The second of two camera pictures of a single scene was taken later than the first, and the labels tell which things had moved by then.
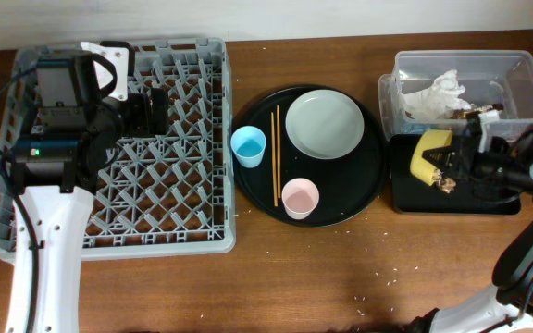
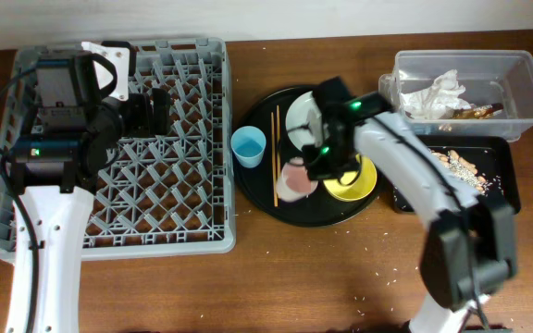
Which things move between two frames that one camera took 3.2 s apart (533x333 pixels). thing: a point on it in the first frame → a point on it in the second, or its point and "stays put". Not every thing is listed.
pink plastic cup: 299,196 → 293,183
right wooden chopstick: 278,152 stays put
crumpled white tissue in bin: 439,101 stays put
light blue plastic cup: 249,143 stays put
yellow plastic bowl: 420,167 → 354,185
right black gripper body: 496,167 → 329,161
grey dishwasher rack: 171,193 stays put
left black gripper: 139,104 stays put
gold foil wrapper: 462,113 stays put
